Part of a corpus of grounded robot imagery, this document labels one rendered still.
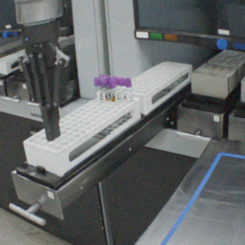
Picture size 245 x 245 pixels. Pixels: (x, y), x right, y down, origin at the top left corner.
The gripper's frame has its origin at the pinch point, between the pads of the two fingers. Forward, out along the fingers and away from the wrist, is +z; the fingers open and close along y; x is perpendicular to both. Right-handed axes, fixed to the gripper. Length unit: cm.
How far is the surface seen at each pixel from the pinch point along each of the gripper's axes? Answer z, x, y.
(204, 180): 8.0, -4.8, -29.8
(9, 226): 90, -34, 84
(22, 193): 13.8, 8.4, 4.3
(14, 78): 8, -37, 56
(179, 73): 3.6, -46.6, -5.1
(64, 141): 3.5, 0.3, -3.3
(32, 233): 90, -37, 70
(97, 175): 12.2, -3.8, -6.8
